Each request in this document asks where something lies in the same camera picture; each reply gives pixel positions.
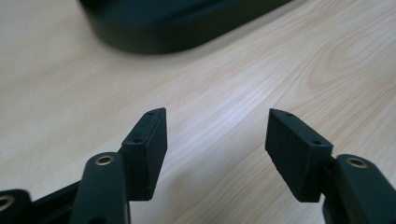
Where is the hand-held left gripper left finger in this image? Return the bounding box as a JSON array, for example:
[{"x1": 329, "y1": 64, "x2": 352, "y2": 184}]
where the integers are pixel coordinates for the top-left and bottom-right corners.
[{"x1": 69, "y1": 107, "x2": 168, "y2": 224}]

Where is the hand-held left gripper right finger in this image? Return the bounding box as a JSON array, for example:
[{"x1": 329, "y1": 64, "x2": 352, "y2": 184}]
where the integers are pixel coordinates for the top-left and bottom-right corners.
[{"x1": 264, "y1": 107, "x2": 396, "y2": 224}]

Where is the black oval tray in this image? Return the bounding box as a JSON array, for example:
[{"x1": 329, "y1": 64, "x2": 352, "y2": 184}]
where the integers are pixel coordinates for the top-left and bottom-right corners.
[{"x1": 78, "y1": 0, "x2": 293, "y2": 55}]

